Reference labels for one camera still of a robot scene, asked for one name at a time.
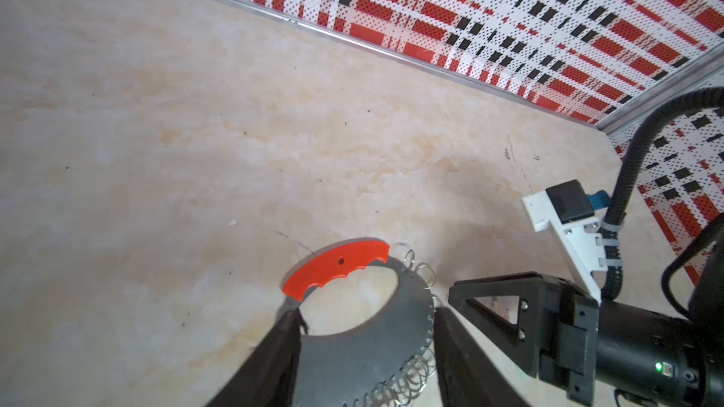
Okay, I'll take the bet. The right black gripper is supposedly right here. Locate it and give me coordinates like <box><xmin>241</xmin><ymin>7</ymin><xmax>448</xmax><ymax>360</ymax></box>
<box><xmin>448</xmin><ymin>272</ymin><xmax>696</xmax><ymax>404</ymax></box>

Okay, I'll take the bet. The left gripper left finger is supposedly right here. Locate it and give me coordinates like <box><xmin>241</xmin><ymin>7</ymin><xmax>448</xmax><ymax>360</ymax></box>
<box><xmin>207</xmin><ymin>309</ymin><xmax>305</xmax><ymax>407</ymax></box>

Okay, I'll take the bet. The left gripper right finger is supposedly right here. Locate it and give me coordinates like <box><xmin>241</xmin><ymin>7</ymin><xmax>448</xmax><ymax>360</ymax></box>
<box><xmin>433</xmin><ymin>307</ymin><xmax>528</xmax><ymax>407</ymax></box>

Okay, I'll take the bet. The grey key organizer red handle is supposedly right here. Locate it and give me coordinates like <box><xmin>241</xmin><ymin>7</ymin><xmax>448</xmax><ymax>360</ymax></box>
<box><xmin>282</xmin><ymin>239</ymin><xmax>436</xmax><ymax>406</ymax></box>

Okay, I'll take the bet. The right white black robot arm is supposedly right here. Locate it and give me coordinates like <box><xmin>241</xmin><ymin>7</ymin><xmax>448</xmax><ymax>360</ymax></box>
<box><xmin>433</xmin><ymin>87</ymin><xmax>723</xmax><ymax>406</ymax></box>

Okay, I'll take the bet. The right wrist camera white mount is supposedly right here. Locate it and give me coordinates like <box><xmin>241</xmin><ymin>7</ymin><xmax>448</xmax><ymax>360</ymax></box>
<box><xmin>522</xmin><ymin>180</ymin><xmax>622</xmax><ymax>301</ymax></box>

